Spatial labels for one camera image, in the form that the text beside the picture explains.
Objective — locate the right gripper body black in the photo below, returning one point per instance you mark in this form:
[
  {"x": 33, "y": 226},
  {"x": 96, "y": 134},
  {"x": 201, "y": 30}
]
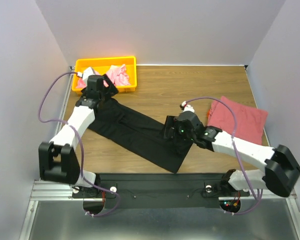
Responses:
[{"x": 169, "y": 127}]

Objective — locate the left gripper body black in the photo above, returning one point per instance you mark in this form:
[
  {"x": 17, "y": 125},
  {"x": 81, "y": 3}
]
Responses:
[{"x": 104, "y": 95}]

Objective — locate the black t shirt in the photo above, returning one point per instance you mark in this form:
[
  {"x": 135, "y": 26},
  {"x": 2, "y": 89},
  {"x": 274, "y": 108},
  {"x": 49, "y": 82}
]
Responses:
[{"x": 141, "y": 135}]

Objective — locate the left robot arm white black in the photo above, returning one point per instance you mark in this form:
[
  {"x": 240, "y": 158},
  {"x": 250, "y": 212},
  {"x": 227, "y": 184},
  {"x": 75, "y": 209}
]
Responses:
[{"x": 57, "y": 158}]

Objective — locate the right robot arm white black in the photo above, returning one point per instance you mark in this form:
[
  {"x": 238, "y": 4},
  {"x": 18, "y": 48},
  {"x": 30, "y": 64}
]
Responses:
[{"x": 277, "y": 170}]

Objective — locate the pink crumpled t shirt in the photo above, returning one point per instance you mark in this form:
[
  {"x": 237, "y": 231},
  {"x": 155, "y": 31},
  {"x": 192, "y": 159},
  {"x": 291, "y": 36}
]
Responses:
[{"x": 117, "y": 74}]

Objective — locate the yellow plastic bin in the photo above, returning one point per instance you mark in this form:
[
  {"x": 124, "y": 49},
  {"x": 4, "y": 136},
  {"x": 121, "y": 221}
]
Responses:
[{"x": 102, "y": 65}]

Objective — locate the folded dusty red t shirt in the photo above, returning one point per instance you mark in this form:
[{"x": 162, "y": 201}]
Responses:
[{"x": 250, "y": 120}]

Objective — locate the right silver knob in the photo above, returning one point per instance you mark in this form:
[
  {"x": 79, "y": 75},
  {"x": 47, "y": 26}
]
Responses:
[{"x": 208, "y": 188}]

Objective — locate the left white knob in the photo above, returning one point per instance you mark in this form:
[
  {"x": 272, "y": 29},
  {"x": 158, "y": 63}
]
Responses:
[{"x": 113, "y": 189}]

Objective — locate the electronics board with leds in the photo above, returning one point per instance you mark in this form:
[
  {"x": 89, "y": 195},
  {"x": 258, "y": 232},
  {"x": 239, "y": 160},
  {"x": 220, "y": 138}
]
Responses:
[{"x": 231, "y": 204}]

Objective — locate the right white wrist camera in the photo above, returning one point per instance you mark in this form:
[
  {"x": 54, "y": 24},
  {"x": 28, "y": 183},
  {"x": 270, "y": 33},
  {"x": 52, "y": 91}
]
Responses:
[{"x": 185, "y": 107}]

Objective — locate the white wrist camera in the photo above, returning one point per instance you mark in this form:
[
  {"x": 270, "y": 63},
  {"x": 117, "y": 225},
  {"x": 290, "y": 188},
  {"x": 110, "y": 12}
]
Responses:
[
  {"x": 185, "y": 107},
  {"x": 90, "y": 71}
]

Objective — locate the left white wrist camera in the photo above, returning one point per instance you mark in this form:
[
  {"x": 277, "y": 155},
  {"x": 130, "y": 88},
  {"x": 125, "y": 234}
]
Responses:
[{"x": 90, "y": 71}]

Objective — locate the aluminium left side rail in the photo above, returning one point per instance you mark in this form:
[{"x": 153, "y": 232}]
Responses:
[{"x": 67, "y": 79}]

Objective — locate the aluminium rail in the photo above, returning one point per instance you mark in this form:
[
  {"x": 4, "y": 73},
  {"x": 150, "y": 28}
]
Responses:
[
  {"x": 67, "y": 79},
  {"x": 51, "y": 191}
]

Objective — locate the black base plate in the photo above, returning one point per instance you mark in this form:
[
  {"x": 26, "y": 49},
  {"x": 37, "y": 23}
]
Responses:
[{"x": 158, "y": 190}]

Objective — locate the aluminium front rail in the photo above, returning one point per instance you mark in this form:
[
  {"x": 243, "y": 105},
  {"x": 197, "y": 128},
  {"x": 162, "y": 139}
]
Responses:
[{"x": 51, "y": 191}]

